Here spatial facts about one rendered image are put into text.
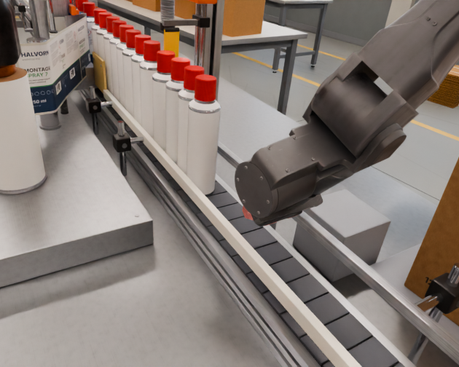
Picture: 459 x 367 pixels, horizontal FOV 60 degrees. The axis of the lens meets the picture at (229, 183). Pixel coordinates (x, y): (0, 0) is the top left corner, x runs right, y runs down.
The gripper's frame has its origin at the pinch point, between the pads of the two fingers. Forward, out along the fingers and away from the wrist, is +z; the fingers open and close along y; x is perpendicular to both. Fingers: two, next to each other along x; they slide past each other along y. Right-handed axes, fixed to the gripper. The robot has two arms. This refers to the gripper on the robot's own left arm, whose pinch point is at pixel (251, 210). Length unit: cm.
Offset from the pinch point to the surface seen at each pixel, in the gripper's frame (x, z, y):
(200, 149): -12.9, 5.8, 1.3
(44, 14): -70, 40, 12
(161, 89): -28.3, 11.9, 1.4
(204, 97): -18.8, -0.3, 0.8
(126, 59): -43.6, 23.4, 1.4
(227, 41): -119, 116, -98
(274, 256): 7.2, 1.6, -1.7
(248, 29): -129, 119, -118
